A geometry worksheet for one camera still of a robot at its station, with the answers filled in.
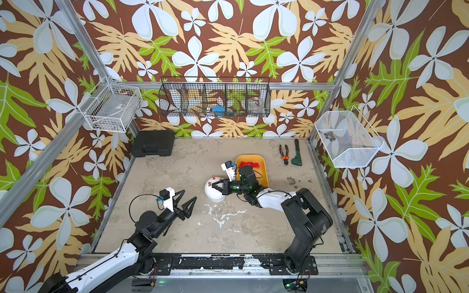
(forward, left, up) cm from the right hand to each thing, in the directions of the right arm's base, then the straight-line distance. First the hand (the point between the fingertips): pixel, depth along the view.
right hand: (212, 185), depth 83 cm
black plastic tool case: (+41, +44, -13) cm, 61 cm away
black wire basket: (+45, 0, +17) cm, 49 cm away
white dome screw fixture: (-2, 0, -6) cm, 6 cm away
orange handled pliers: (+26, -41, -13) cm, 50 cm away
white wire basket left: (+30, +48, +21) cm, 60 cm away
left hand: (-5, +9, +3) cm, 11 cm away
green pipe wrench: (+25, -48, -13) cm, 56 cm away
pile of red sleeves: (+23, -19, -13) cm, 32 cm away
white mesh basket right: (+17, -64, +12) cm, 68 cm away
